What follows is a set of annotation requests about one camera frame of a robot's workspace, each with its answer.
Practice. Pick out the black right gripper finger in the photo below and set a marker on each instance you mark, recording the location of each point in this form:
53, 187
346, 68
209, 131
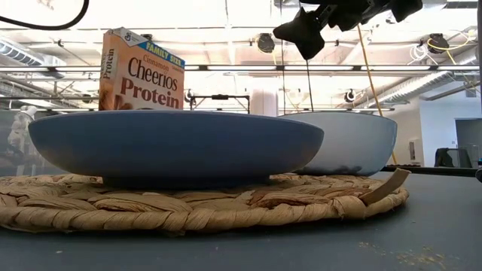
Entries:
307, 35

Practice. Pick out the light blue bowl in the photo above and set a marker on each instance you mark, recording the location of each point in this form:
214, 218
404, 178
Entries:
357, 147

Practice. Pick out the Cheerios Protein cereal box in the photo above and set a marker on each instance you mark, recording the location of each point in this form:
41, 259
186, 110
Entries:
143, 75

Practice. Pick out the ceiling light strip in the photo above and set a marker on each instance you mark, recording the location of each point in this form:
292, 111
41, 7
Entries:
241, 67

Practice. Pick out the white building pillar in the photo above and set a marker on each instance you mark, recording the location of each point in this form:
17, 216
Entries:
264, 99

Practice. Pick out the black office chair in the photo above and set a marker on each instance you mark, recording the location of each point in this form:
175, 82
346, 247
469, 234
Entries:
452, 158

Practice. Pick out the blue ceramic bowl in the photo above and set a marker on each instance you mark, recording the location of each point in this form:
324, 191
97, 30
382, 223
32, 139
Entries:
169, 147

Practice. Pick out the round woven straw placemat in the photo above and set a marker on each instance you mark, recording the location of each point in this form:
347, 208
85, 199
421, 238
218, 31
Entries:
150, 211

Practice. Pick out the white ceiling air duct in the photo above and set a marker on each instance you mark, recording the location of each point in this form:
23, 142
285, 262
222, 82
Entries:
421, 84

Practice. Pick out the black background rig frame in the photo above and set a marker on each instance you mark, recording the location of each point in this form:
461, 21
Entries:
220, 96

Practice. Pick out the black table frame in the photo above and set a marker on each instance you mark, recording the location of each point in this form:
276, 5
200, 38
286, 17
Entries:
433, 171

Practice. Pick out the silver ceiling air duct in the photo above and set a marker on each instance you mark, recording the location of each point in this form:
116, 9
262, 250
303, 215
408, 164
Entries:
22, 54

